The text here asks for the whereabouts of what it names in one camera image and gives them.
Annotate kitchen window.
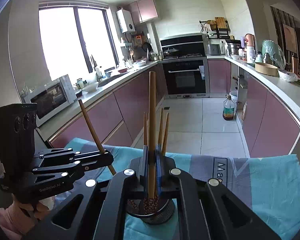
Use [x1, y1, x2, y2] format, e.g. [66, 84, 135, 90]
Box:
[38, 5, 119, 82]

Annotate left hand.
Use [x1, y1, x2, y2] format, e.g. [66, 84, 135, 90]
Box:
[6, 195, 55, 235]

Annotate black mesh utensil cup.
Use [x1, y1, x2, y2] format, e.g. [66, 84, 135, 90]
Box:
[125, 154, 178, 225]

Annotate bamboo chopstick on table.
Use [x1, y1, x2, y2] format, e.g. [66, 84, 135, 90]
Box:
[161, 113, 169, 155]
[158, 109, 164, 146]

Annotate pink lower cabinets left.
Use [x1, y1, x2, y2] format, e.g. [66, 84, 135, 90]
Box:
[47, 63, 167, 148]

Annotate pink cabinets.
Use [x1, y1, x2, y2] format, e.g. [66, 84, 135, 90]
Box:
[207, 59, 300, 158]
[47, 63, 167, 148]

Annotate white bowl on counter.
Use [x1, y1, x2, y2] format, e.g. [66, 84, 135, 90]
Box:
[82, 82, 98, 93]

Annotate white microwave oven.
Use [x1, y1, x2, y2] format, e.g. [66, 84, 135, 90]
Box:
[23, 75, 77, 127]

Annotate oil bottle on floor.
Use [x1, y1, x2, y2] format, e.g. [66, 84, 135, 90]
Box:
[222, 94, 235, 120]

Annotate black built-in oven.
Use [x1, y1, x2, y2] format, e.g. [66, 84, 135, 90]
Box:
[162, 57, 210, 98]

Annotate teal grey tablecloth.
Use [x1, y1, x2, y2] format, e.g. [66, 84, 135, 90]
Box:
[55, 138, 300, 239]

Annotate pink lower cabinets right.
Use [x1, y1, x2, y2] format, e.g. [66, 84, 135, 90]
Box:
[207, 59, 300, 158]

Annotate white water heater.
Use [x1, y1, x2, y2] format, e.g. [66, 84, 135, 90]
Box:
[116, 9, 135, 34]

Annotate steel pot on counter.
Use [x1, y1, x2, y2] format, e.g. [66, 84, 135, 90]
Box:
[227, 42, 241, 56]

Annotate pink upper cabinet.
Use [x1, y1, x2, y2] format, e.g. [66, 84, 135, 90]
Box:
[124, 0, 159, 24]

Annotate round bamboo tray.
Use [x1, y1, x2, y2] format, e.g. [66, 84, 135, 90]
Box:
[255, 62, 279, 77]

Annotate pink thermos jug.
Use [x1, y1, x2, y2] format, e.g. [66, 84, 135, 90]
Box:
[244, 34, 256, 52]

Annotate green mesh food cover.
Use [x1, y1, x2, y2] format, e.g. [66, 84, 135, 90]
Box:
[262, 40, 286, 69]

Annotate black camera box left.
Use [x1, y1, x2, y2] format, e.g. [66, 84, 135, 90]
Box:
[0, 103, 37, 174]

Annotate black wall rack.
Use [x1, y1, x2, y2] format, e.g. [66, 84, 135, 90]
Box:
[199, 17, 230, 40]

